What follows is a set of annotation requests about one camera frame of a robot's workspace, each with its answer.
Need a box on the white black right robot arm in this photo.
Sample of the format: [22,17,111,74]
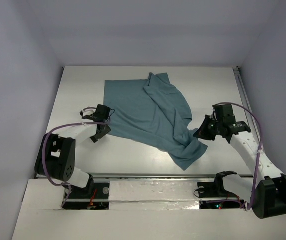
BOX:
[193,102,286,219]

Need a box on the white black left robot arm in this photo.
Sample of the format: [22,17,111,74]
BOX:
[34,104,113,198]

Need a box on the aluminium right side rail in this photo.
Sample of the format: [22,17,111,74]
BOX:
[232,67,260,142]

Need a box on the white foam cover block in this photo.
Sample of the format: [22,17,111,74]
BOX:
[108,180,200,211]

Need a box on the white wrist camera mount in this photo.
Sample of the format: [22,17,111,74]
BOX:
[80,107,96,119]

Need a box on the aluminium rail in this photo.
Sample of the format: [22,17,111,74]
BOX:
[232,67,260,142]
[90,173,216,179]

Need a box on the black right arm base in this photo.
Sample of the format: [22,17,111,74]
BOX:
[193,182,245,210]

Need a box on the aluminium front rail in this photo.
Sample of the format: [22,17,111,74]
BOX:
[90,173,216,179]

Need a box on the teal t-shirt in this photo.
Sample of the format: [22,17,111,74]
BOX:
[103,73,207,170]

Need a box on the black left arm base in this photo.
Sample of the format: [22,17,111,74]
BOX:
[62,182,110,211]

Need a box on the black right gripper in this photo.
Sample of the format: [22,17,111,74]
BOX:
[193,114,222,141]

